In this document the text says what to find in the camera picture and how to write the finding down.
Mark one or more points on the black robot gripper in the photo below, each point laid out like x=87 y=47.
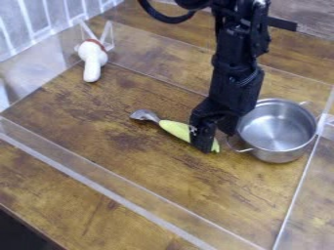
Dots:
x=233 y=93

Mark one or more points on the stainless steel pot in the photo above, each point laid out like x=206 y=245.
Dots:
x=277 y=131

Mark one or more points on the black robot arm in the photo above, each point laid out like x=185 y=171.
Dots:
x=244 y=16

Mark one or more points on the white toy mushroom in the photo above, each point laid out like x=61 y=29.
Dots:
x=94 y=55

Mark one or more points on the clear acrylic triangle stand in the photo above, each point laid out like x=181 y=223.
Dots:
x=105 y=39

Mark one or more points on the black bar on table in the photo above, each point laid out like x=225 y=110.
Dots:
x=289 y=25

